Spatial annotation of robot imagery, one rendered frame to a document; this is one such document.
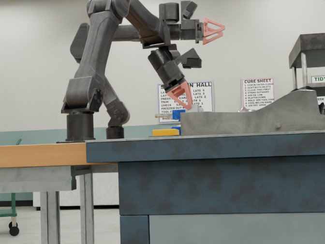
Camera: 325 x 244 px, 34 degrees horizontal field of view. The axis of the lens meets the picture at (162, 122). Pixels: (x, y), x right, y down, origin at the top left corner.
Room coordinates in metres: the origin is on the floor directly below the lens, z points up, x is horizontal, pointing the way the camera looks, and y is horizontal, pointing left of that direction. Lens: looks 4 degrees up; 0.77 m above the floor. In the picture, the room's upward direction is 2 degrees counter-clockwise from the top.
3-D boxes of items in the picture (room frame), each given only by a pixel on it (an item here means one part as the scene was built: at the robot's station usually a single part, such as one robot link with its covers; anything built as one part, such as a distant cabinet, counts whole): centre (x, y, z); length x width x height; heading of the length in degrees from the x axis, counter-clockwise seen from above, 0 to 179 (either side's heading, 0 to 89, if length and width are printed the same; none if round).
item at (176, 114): (1.57, -0.04, 0.89); 0.13 x 0.05 x 0.05; 80
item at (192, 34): (1.82, -0.11, 1.20); 0.10 x 0.07 x 0.07; 178
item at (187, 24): (1.82, -0.11, 1.25); 0.07 x 0.06 x 0.11; 178
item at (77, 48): (1.83, 0.16, 1.17); 0.30 x 0.09 x 0.12; 88
